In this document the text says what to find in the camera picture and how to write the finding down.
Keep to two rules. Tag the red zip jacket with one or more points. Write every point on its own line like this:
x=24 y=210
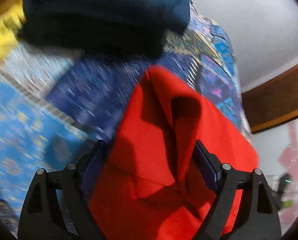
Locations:
x=159 y=140

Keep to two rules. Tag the blue patchwork bed quilt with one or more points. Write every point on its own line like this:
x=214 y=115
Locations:
x=26 y=130

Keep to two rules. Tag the folded blue jeans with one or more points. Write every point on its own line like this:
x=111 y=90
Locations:
x=101 y=2

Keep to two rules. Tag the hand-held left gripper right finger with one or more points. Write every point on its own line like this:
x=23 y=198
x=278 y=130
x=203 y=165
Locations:
x=209 y=170

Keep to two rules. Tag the yellow hoodie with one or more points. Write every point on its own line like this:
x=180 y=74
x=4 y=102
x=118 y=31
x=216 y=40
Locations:
x=1 y=42

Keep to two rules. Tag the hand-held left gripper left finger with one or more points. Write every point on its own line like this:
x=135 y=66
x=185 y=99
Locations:
x=87 y=173

